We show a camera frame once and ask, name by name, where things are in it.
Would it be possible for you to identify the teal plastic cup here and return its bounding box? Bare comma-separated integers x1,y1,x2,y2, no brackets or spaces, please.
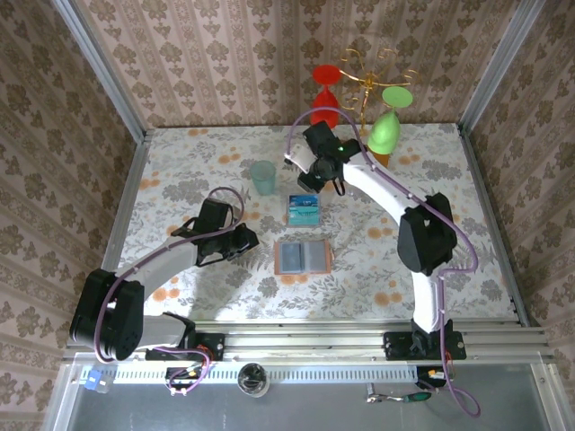
249,160,278,198

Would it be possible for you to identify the green plastic wine glass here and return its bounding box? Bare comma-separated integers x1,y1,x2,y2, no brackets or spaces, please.
367,86,413,154

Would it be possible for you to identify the floral tablecloth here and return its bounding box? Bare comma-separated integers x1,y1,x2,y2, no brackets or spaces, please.
119,123,518,322

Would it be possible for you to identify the red plastic wine glass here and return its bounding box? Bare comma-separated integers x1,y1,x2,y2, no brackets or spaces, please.
310,64,341,129

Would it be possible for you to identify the grey metal shelf panel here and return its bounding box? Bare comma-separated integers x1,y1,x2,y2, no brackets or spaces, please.
42,352,575,431

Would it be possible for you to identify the silver ratchet wrench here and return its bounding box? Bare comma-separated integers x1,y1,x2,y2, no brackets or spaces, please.
366,389,404,404

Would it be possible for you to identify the blue and white adapter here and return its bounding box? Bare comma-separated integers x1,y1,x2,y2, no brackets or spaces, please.
82,368,112,395

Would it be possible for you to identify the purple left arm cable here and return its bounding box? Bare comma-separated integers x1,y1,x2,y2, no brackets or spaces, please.
93,187,247,396

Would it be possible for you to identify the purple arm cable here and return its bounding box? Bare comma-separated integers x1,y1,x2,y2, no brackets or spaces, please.
93,187,247,396
285,107,480,418

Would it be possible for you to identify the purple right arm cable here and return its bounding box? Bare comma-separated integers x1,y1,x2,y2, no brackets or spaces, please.
285,107,480,418

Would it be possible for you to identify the gold wire rack wooden base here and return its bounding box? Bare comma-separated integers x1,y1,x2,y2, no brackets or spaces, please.
336,47,422,171

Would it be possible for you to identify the aluminium table side rail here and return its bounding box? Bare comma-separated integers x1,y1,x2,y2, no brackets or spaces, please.
65,129,152,349
456,123,543,329

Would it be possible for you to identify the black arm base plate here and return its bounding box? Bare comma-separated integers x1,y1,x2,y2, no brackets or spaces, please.
383,330,467,361
144,330,226,363

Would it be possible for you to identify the white slotted cable duct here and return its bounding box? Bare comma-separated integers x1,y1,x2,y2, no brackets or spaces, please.
80,362,419,386

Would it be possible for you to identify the black cable connector block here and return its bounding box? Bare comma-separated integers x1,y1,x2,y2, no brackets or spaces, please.
164,365,203,391
415,365,450,391

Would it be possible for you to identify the aluminium frame post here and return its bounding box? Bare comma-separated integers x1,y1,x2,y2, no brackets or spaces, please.
457,0,552,136
49,0,149,144

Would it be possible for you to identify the green handled screwdriver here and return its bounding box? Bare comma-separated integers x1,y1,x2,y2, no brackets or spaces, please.
401,391,440,404

